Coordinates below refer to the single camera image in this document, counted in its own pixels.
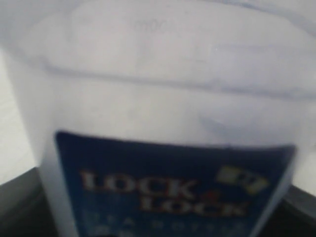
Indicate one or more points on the clear tall plastic container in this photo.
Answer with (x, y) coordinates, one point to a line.
(163, 118)

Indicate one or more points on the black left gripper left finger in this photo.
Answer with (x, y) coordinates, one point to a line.
(24, 209)

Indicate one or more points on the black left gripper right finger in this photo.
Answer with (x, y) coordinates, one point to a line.
(295, 216)

